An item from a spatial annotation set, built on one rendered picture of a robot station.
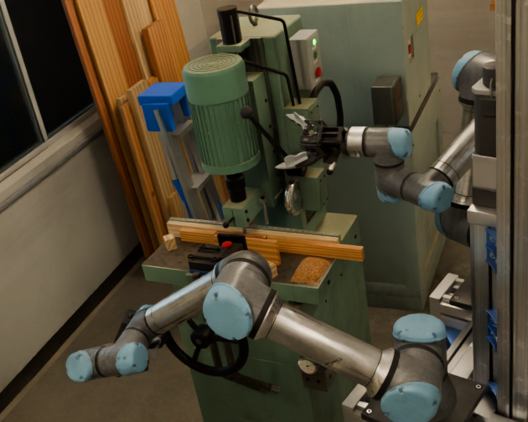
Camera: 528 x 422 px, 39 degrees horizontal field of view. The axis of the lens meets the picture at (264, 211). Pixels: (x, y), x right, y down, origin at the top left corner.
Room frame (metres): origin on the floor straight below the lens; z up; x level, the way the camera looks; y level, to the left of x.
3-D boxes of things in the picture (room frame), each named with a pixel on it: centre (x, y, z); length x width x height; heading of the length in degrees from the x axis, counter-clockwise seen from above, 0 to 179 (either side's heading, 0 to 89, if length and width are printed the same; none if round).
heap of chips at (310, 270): (1.83, -0.10, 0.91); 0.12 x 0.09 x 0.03; 151
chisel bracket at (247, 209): (2.04, 0.06, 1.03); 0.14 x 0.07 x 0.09; 151
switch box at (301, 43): (2.23, -0.21, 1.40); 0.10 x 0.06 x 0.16; 151
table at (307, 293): (1.93, 0.12, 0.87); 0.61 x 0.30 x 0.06; 61
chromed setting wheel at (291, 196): (2.08, -0.10, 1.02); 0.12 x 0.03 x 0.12; 151
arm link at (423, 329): (1.32, -0.30, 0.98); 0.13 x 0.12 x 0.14; 158
